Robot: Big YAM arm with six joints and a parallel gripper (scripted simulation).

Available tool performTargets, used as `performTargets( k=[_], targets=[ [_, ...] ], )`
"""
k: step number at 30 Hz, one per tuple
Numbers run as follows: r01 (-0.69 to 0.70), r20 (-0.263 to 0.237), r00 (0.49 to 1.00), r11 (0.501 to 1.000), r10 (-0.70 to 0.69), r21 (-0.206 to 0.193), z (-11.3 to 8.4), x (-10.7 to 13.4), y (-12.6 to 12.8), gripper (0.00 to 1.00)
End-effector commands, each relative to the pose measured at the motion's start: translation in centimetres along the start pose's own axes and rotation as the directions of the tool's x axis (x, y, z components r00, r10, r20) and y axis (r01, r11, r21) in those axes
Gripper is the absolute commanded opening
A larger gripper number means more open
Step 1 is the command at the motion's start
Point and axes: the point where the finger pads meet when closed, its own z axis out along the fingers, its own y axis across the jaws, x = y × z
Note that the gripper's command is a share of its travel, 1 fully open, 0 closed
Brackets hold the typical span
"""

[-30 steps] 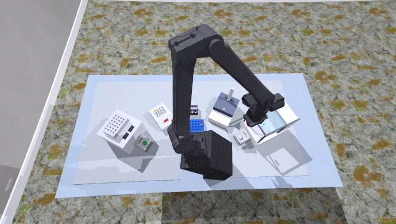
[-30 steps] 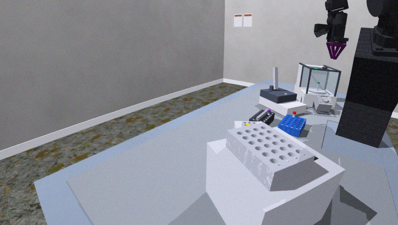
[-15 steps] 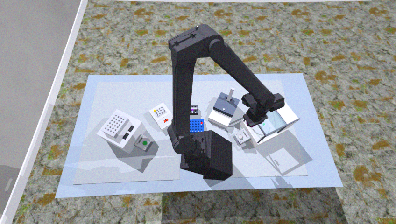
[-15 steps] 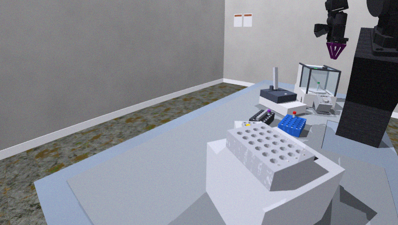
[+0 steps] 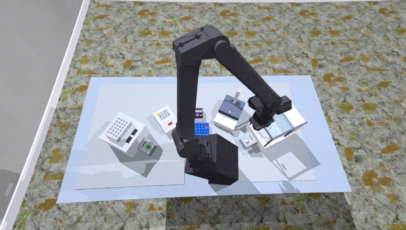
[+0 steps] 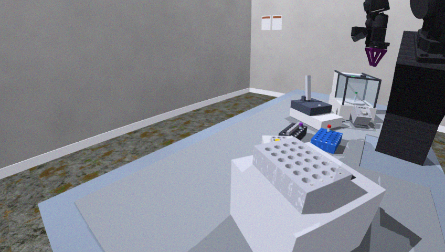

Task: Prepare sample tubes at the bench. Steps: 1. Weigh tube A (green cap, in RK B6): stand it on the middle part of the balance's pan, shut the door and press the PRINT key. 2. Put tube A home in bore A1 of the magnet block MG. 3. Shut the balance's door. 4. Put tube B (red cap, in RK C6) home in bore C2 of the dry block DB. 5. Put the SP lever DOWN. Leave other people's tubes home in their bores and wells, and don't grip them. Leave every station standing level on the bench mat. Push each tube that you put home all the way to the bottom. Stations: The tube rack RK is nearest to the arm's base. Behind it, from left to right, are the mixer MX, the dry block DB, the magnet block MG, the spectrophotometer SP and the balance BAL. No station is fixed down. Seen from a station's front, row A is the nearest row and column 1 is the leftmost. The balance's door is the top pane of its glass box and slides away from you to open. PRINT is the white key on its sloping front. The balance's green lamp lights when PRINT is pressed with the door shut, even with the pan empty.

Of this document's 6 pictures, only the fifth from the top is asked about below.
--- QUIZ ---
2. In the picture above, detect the white block with round holes on base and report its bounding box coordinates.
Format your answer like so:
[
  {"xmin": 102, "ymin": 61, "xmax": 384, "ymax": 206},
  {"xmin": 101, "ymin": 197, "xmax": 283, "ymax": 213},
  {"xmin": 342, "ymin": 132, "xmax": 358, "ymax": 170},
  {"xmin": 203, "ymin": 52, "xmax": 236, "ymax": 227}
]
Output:
[{"xmin": 99, "ymin": 112, "xmax": 156, "ymax": 158}]

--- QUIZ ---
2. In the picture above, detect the blue tube rack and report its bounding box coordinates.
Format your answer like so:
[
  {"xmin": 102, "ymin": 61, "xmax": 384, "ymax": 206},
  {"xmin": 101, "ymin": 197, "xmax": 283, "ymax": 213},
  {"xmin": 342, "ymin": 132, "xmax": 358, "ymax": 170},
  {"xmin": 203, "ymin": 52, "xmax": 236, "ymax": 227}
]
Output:
[{"xmin": 194, "ymin": 123, "xmax": 209, "ymax": 137}]

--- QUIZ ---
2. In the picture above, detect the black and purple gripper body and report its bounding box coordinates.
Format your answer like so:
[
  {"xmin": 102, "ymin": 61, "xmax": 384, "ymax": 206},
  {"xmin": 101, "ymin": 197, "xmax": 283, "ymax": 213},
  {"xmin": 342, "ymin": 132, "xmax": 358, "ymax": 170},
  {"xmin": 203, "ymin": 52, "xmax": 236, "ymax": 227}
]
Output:
[{"xmin": 249, "ymin": 117, "xmax": 275, "ymax": 130}]

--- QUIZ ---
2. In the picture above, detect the white block with grey holes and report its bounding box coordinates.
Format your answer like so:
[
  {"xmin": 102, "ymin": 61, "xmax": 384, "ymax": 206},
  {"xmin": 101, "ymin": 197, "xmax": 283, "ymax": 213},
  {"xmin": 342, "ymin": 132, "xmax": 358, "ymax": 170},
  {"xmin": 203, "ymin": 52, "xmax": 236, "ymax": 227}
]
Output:
[{"xmin": 153, "ymin": 105, "xmax": 177, "ymax": 135}]

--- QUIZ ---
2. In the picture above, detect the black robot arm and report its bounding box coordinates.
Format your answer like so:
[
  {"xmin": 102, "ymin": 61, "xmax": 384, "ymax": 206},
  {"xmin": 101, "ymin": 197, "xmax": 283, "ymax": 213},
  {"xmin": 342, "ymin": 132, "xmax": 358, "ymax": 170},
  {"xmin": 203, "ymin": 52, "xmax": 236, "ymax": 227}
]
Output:
[{"xmin": 171, "ymin": 25, "xmax": 292, "ymax": 166}]

